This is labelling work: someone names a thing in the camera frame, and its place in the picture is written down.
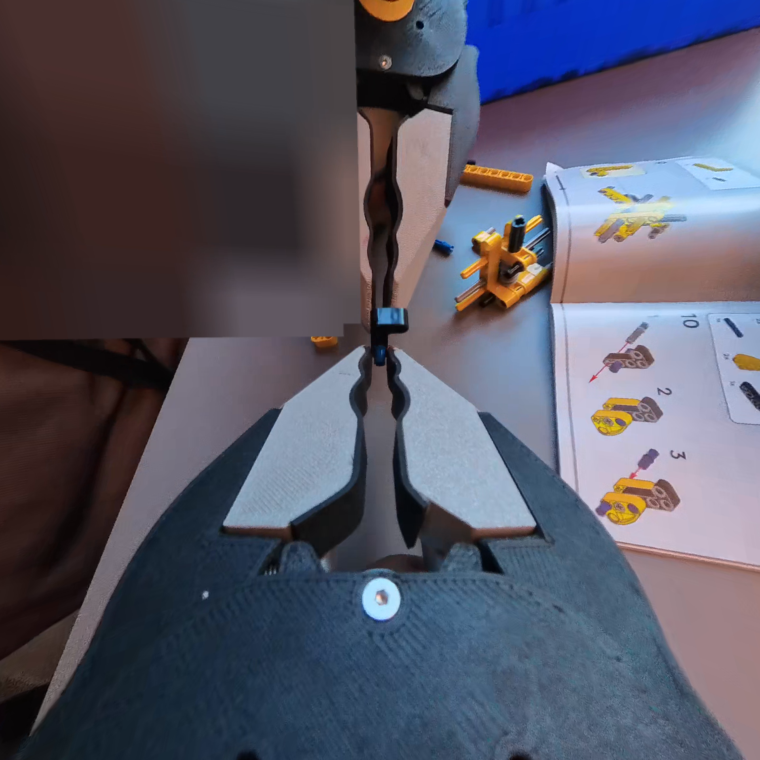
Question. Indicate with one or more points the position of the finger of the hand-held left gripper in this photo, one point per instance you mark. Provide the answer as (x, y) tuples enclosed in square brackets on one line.
[(371, 178), (421, 190)]

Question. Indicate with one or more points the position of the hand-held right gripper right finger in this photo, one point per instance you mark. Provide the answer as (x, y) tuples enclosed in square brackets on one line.
[(463, 463)]

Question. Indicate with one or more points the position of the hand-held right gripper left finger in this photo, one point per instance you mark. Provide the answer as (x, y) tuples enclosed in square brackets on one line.
[(303, 457)]

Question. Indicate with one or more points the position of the black lego connector piece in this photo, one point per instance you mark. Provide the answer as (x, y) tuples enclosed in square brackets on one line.
[(392, 320)]

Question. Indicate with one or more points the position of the yellow lego beam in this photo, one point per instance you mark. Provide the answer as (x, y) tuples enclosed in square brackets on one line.
[(496, 178)]

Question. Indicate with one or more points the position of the yellow lego assembly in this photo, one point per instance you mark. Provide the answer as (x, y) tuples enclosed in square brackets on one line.
[(504, 267)]

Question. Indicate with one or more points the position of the orange curved lego piece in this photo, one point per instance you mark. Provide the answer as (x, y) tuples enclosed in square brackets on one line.
[(325, 341)]

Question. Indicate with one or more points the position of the open lego instruction booklet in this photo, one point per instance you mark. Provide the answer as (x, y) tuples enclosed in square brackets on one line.
[(653, 368)]

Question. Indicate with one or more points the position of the blue plastic bin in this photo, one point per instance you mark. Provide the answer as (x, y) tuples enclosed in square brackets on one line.
[(594, 41)]

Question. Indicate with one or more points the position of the person's brown clothing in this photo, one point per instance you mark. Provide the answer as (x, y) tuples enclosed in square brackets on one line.
[(71, 475)]

